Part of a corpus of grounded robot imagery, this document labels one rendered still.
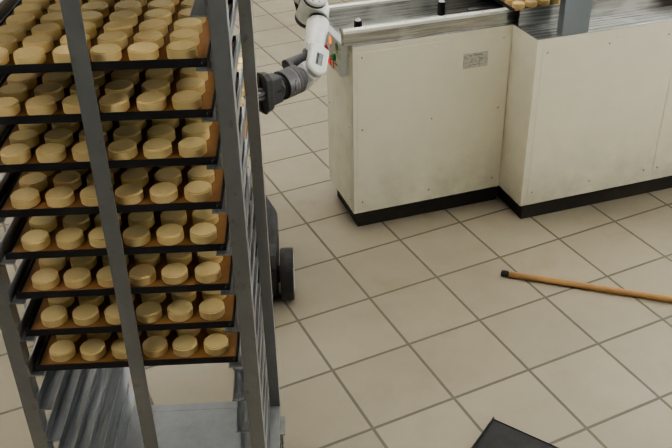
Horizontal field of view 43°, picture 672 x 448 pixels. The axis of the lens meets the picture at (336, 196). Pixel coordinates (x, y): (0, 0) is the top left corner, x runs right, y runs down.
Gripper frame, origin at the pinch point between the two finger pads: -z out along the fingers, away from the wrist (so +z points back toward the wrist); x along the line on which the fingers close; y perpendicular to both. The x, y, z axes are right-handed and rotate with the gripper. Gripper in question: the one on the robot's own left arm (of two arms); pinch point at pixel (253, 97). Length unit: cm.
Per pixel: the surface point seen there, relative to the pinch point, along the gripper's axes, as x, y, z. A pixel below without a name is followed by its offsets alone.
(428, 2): -13, -38, 134
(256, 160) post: -1.1, 27.6, -24.7
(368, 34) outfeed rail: -12, -31, 87
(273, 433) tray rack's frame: -86, 35, -33
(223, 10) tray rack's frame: 58, 72, -67
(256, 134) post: 6.2, 28.0, -24.4
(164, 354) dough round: -15, 55, -77
